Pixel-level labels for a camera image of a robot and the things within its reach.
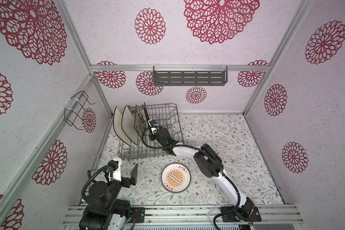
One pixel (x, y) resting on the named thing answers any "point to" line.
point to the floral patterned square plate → (139, 124)
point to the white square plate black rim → (117, 123)
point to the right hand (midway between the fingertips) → (149, 123)
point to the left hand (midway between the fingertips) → (128, 165)
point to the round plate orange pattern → (176, 177)
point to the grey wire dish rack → (166, 116)
